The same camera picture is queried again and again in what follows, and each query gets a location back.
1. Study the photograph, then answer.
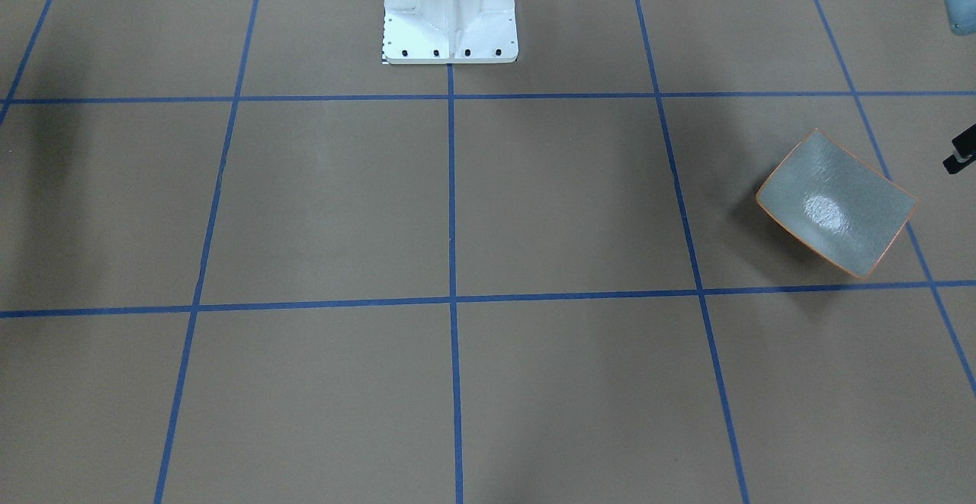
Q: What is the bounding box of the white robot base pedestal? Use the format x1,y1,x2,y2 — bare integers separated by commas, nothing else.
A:
381,0,519,64

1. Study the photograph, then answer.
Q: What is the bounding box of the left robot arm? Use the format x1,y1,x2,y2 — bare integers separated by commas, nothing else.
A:
942,0,975,175

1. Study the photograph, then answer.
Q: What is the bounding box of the grey square plate orange rim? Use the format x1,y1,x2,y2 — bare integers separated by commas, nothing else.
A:
754,128,918,279

